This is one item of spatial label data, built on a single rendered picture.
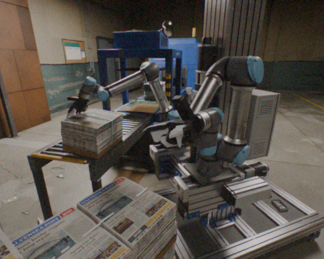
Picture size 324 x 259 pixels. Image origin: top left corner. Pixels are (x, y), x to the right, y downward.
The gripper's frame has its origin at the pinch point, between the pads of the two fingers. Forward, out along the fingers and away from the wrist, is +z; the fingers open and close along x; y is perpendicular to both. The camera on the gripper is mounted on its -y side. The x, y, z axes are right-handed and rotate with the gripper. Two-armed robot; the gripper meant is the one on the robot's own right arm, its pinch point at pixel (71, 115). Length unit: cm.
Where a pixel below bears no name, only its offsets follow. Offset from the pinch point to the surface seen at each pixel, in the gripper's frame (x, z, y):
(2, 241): -101, -38, 53
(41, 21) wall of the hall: 285, 61, -314
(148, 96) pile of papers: 180, 12, 7
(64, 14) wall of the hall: 363, 39, -330
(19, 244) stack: -87, -7, 50
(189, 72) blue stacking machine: 339, -35, 22
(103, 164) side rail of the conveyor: -17.8, 2.8, 45.1
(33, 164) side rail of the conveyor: -28.0, 33.2, 4.4
